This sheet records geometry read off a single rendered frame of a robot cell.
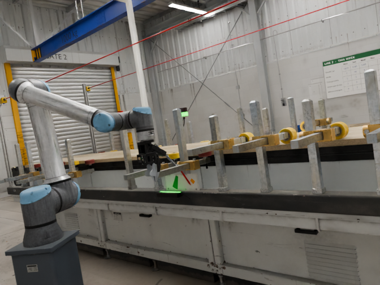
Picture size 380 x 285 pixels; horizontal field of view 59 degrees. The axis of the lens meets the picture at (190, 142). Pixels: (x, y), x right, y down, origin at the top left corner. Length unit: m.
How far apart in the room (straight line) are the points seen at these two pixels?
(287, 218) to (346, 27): 7.61
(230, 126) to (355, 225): 8.97
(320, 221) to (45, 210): 1.30
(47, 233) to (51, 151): 0.44
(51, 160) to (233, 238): 1.16
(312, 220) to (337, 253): 0.33
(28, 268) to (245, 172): 1.21
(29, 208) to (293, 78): 8.20
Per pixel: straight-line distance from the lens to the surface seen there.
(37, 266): 1.85
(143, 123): 1.64
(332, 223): 1.59
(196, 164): 1.87
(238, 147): 1.36
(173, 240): 2.53
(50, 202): 1.85
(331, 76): 8.96
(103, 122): 1.57
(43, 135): 1.97
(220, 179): 1.77
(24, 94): 1.86
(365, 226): 1.55
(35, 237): 1.85
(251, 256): 2.14
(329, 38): 9.11
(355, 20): 8.96
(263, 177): 1.63
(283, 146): 1.78
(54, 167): 1.96
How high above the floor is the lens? 1.07
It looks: 3 degrees down
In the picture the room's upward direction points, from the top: 9 degrees counter-clockwise
